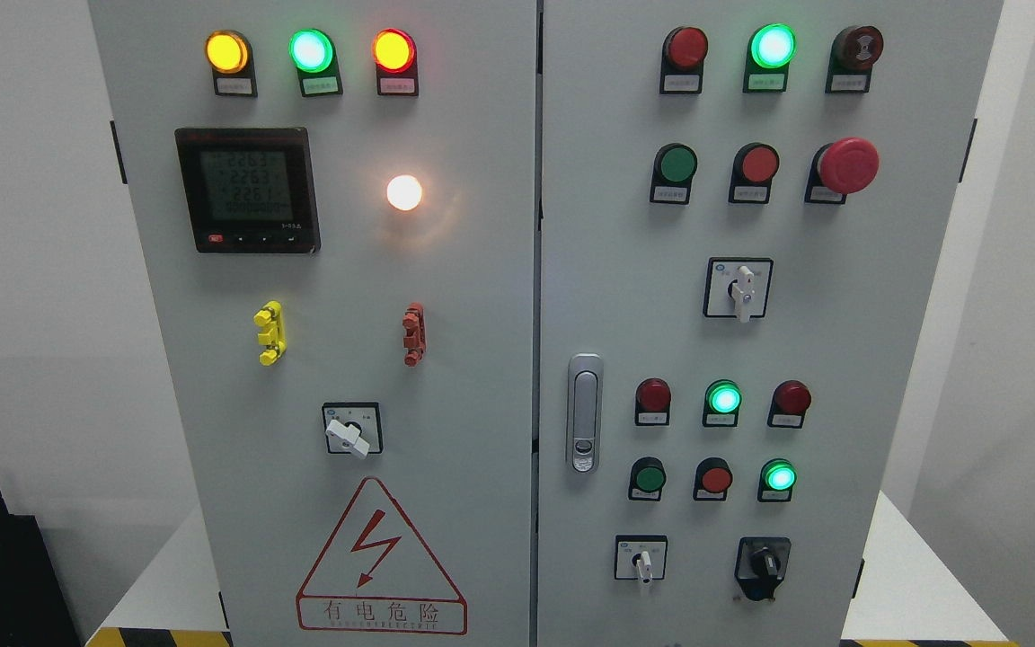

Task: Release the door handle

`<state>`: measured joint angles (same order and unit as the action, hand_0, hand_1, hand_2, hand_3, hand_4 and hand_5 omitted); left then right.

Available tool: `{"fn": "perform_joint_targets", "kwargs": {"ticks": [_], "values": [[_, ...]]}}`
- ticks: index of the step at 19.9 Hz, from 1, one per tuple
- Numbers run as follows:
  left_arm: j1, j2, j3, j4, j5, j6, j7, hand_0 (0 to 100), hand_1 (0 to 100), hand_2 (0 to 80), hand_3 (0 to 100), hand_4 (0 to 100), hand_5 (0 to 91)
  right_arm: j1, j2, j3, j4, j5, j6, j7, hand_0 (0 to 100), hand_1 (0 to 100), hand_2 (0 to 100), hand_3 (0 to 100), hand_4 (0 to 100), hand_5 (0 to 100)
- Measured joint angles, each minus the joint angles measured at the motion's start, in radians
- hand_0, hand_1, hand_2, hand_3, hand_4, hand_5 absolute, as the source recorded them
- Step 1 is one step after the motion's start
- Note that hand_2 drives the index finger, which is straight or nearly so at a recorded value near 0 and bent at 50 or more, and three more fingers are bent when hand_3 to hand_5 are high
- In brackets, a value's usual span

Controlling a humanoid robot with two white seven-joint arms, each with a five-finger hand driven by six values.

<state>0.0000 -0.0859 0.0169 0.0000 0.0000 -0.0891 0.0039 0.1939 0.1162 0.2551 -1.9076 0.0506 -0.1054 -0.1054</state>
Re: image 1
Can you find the red push button lower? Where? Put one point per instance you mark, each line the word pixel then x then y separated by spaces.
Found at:
pixel 712 480

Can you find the black box with antenna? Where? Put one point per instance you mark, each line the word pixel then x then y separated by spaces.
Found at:
pixel 33 611

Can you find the red push button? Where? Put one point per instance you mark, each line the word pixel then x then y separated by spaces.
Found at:
pixel 712 480
pixel 753 169

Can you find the grey cabinet door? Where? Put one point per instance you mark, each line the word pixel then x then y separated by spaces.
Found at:
pixel 457 428
pixel 624 278

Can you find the green lit indicator middle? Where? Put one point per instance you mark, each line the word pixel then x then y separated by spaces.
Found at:
pixel 721 405

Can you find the dark red indicator middle right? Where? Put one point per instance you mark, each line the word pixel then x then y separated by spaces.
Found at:
pixel 790 403

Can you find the black digital power meter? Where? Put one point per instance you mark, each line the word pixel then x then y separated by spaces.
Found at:
pixel 249 190

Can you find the red triangle warning sticker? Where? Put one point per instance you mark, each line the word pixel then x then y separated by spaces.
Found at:
pixel 376 574

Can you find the red terminal clip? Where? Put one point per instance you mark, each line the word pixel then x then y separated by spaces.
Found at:
pixel 414 338

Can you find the red lit indicator light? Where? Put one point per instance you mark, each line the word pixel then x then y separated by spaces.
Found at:
pixel 396 59

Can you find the left door white selector switch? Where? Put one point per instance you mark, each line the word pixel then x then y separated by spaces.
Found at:
pixel 353 428

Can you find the dark red indicator middle left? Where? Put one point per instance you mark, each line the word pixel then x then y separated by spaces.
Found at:
pixel 653 399

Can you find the white selector switch lower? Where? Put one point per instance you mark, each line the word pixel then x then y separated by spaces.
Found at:
pixel 640 561

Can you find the black rotary selector switch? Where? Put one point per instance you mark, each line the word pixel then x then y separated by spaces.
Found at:
pixel 761 565

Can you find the silver door handle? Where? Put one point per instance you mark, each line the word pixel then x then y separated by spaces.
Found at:
pixel 584 411

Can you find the red emergency stop button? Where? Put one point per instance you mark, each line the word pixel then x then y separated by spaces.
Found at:
pixel 838 169

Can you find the green lit indicator top right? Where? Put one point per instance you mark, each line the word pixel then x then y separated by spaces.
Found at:
pixel 769 54

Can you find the green push button upper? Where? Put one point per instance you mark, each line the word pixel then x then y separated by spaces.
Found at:
pixel 672 174

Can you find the green push button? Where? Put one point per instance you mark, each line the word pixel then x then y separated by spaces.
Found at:
pixel 672 174
pixel 647 480

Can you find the white selector switch upper right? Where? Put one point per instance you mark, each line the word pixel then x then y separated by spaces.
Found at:
pixel 737 288

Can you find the dark red indicator top right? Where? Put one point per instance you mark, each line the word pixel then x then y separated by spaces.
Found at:
pixel 682 58

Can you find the green lit indicator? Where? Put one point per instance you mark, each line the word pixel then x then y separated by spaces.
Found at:
pixel 776 481
pixel 769 54
pixel 721 405

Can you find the yellow indicator light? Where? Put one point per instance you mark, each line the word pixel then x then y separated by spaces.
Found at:
pixel 230 55

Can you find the grey left cabinet door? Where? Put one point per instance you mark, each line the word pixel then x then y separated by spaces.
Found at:
pixel 457 428

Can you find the green push button lower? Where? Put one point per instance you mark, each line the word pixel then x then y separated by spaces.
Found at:
pixel 647 480

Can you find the green lit indicator lower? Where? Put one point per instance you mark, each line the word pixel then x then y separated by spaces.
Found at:
pixel 776 481

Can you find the dark red buzzer indicator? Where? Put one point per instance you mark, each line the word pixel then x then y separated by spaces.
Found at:
pixel 853 54

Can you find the red push button upper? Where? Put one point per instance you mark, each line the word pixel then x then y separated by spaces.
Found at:
pixel 753 169

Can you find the yellow terminal clip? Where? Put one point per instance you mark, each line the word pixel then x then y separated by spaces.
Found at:
pixel 271 332

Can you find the green indicator light top left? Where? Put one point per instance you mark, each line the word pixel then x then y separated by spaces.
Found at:
pixel 316 62

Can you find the white lit indicator light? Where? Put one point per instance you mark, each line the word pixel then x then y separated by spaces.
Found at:
pixel 404 192

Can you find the grey right cabinet door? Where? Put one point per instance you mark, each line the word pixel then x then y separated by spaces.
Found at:
pixel 624 278

